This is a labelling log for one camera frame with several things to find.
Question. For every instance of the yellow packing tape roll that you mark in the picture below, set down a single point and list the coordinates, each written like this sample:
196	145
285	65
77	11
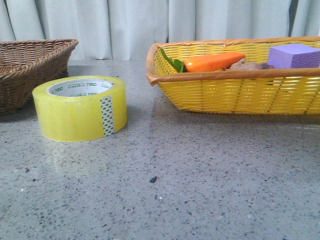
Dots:
81	108

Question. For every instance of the yellow woven basket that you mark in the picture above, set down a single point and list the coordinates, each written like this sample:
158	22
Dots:
254	92

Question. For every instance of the small black debris crumb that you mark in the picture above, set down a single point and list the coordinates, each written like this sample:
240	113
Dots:
153	179

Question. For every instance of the white curtain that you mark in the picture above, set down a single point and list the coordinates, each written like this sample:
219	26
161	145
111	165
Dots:
125	29

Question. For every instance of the orange toy carrot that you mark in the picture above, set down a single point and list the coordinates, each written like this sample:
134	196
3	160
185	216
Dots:
204	63

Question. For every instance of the brown lumpy object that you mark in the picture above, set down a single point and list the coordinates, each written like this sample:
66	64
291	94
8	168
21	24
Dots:
244	65

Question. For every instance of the brown wicker basket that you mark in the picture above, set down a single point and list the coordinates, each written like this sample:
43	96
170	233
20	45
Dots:
26	64

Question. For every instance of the purple foam block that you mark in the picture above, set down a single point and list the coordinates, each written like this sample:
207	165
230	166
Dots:
293	56

